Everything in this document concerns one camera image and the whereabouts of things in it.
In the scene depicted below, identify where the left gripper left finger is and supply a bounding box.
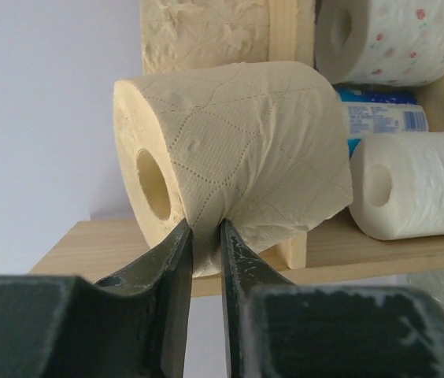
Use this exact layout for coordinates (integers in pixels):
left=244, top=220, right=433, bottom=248
left=0, top=221, right=193, bottom=377

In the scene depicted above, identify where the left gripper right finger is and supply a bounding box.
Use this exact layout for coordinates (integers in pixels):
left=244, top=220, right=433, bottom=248
left=220, top=221, right=444, bottom=377

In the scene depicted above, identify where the brown roll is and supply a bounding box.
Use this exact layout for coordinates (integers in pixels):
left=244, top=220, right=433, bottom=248
left=113, top=61, right=353, bottom=277
left=140, top=0, right=270, bottom=74

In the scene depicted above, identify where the plain white roll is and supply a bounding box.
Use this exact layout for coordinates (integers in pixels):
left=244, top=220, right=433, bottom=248
left=349, top=132, right=444, bottom=240

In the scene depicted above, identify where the blue white roll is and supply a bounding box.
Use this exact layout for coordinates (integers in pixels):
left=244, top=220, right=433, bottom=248
left=336, top=87, right=429, bottom=155

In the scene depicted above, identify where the white patterned roll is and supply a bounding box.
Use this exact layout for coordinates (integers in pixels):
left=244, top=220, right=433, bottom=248
left=314, top=1, right=444, bottom=87

